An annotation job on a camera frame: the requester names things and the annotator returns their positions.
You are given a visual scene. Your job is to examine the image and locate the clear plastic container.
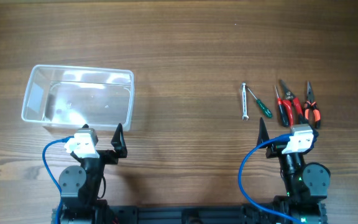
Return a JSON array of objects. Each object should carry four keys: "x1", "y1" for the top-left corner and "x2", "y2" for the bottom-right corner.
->
[{"x1": 21, "y1": 65, "x2": 135, "y2": 131}]

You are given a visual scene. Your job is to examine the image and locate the silver combination wrench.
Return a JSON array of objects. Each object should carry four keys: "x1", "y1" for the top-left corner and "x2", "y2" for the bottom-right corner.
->
[{"x1": 241, "y1": 82, "x2": 249, "y2": 120}]

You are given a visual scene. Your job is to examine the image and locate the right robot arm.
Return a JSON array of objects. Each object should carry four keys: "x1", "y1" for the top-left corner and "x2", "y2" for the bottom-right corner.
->
[{"x1": 264, "y1": 140, "x2": 331, "y2": 223}]

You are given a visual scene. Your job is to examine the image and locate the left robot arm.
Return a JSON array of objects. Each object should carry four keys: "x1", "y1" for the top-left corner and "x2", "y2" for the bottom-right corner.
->
[{"x1": 52, "y1": 124, "x2": 127, "y2": 224}]

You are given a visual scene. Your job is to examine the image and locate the blue cable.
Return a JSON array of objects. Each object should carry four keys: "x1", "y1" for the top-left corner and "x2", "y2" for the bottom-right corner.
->
[
  {"x1": 237, "y1": 133, "x2": 304, "y2": 224},
  {"x1": 42, "y1": 136, "x2": 74, "y2": 224}
]

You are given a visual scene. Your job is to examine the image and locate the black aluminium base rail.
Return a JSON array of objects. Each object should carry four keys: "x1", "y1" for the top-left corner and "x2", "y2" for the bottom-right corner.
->
[{"x1": 51, "y1": 203, "x2": 328, "y2": 224}]

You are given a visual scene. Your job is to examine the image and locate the left blue cable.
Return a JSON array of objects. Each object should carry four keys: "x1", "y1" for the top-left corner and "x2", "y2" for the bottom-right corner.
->
[{"x1": 42, "y1": 136, "x2": 74, "y2": 224}]

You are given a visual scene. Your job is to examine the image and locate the orange black long-nose pliers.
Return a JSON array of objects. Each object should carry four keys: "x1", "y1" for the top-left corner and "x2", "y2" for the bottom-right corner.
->
[{"x1": 303, "y1": 81, "x2": 321, "y2": 129}]

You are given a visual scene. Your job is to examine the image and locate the right blue cable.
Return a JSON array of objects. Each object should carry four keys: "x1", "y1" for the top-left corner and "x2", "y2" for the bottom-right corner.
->
[{"x1": 237, "y1": 133, "x2": 304, "y2": 224}]

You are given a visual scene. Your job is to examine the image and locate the red black handled screwdriver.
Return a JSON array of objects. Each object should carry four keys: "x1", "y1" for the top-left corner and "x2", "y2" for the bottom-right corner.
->
[{"x1": 275, "y1": 86, "x2": 289, "y2": 127}]

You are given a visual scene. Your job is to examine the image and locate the green handled screwdriver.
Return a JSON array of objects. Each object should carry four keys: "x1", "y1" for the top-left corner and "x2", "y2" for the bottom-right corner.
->
[{"x1": 246, "y1": 86, "x2": 273, "y2": 118}]

